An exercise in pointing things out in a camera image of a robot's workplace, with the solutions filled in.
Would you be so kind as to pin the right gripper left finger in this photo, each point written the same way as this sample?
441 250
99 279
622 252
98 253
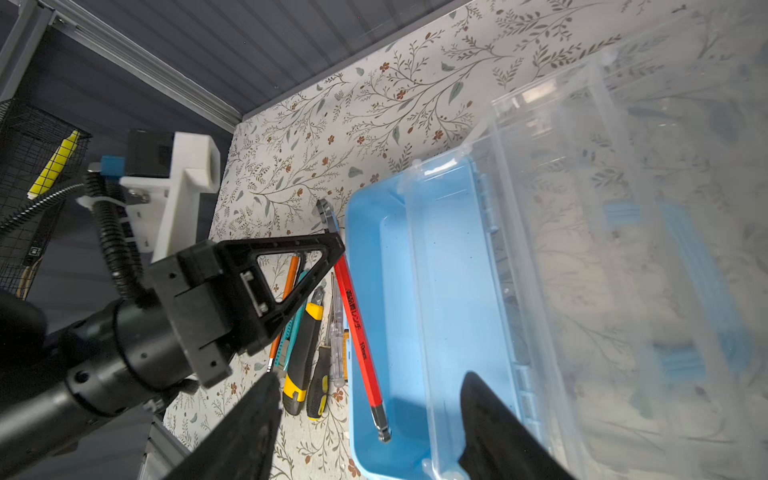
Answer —
242 444

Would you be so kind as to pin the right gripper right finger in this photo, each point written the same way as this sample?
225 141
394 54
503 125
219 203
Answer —
497 445

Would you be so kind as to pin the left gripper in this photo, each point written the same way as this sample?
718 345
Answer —
233 297

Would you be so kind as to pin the yellow black utility knife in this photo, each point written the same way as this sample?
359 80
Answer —
299 366

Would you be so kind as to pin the red hex key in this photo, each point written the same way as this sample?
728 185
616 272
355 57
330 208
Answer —
362 349

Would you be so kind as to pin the blue plastic tool box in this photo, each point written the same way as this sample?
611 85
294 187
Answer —
597 256

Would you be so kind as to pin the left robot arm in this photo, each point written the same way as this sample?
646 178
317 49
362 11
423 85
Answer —
57 388

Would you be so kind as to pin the black yellow small screwdriver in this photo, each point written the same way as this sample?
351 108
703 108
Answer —
319 385

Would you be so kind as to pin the yellow marker pen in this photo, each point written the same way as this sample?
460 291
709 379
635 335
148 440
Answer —
54 166

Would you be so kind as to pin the clear handle screwdriver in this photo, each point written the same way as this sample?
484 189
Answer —
336 330

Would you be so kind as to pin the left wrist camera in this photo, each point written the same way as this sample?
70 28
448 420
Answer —
163 175

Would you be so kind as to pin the black wire basket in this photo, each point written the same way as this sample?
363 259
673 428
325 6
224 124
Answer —
41 156

